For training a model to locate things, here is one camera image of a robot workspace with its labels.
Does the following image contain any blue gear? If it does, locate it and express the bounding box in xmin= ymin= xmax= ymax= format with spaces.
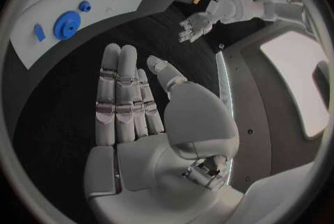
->
xmin=52 ymin=10 xmax=82 ymax=41

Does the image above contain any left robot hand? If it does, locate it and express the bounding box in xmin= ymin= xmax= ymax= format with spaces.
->
xmin=177 ymin=12 xmax=217 ymax=43

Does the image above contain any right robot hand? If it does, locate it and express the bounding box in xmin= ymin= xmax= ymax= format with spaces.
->
xmin=82 ymin=42 xmax=244 ymax=224

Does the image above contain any blue block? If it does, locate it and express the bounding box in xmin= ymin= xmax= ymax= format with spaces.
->
xmin=32 ymin=23 xmax=47 ymax=42

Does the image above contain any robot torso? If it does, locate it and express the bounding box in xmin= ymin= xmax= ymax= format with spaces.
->
xmin=215 ymin=19 xmax=333 ymax=193

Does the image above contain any blue peg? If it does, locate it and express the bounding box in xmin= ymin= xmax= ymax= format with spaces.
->
xmin=78 ymin=0 xmax=93 ymax=13

